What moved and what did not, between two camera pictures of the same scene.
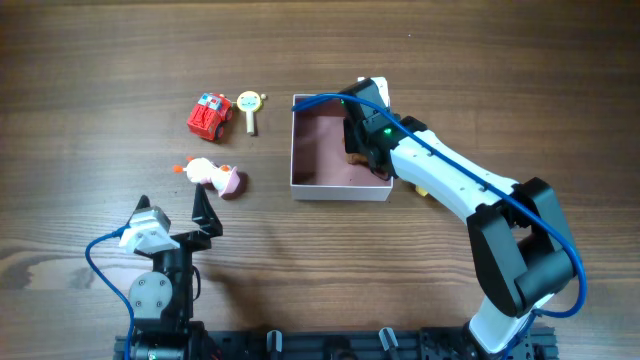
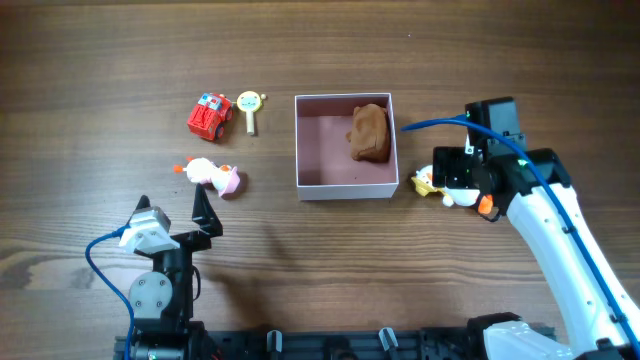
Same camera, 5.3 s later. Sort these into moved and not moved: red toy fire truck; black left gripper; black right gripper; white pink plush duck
Moved: black right gripper
Not moved: black left gripper; red toy fire truck; white pink plush duck
